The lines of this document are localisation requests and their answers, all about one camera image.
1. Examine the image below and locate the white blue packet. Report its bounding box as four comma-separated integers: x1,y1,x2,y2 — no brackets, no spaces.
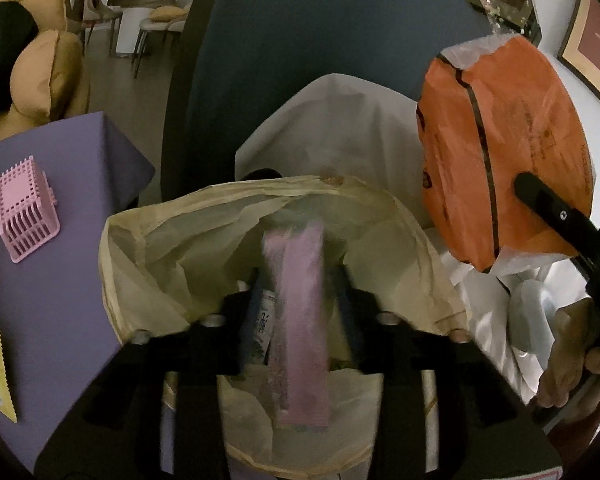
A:
252,287,279,366

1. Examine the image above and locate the yellow plastic trash bag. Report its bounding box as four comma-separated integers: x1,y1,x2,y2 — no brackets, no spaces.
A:
99,175,473,476

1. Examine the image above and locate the clear plastic bag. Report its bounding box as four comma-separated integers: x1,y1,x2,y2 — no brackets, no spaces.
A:
500,255,561,361

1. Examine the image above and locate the person's right hand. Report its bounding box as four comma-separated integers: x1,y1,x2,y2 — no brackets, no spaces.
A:
535,302,600,409

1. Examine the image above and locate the white sheet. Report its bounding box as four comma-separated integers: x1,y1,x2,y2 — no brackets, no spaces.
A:
235,72,581,401

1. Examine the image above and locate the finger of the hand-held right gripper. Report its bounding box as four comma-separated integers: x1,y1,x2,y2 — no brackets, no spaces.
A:
514,172,600,262

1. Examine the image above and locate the orange packet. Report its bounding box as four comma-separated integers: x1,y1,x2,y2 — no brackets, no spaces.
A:
416,34,595,274

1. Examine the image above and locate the black jacket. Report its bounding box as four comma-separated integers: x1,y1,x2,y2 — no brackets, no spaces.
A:
0,2,37,113

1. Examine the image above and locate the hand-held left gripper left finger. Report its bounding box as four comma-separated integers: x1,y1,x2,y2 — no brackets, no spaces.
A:
32,267,271,480

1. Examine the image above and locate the pink plastic basket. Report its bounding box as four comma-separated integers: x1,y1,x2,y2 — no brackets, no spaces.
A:
0,159,61,264

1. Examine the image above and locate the dining chair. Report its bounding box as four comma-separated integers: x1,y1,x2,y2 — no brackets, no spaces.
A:
82,0,124,59
134,6,189,79

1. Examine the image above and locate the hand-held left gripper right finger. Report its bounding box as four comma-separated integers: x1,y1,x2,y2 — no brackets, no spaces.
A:
330,265,566,480

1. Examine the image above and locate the long pink wrapper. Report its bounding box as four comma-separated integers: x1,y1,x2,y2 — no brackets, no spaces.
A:
261,222,331,429

